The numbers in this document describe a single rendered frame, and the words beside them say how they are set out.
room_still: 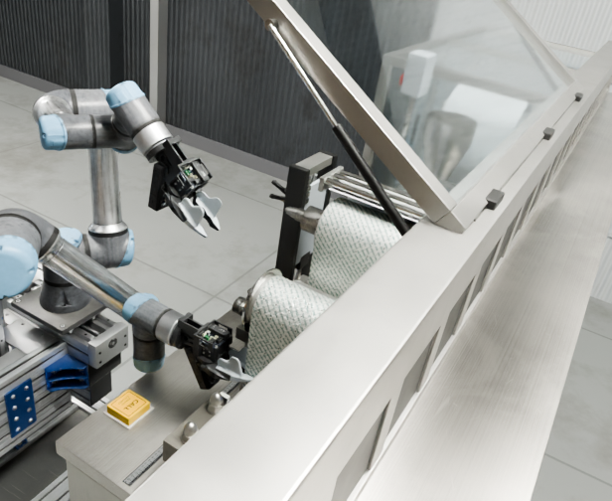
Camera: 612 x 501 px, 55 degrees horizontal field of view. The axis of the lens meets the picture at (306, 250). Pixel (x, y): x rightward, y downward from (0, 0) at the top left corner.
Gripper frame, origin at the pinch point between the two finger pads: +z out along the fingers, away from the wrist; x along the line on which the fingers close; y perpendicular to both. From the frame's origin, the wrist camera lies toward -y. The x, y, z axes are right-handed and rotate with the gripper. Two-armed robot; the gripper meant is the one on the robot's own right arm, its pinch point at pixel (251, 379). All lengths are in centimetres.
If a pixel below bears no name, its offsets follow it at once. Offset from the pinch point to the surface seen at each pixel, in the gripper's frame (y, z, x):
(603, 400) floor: -109, 94, 203
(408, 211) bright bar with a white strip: 36.2, 15.8, 29.8
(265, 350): 9.6, 2.5, -0.3
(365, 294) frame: 57, 32, -35
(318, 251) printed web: 21.6, -0.6, 23.6
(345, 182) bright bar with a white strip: 35.7, -1.5, 33.3
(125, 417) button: -16.6, -24.1, -13.3
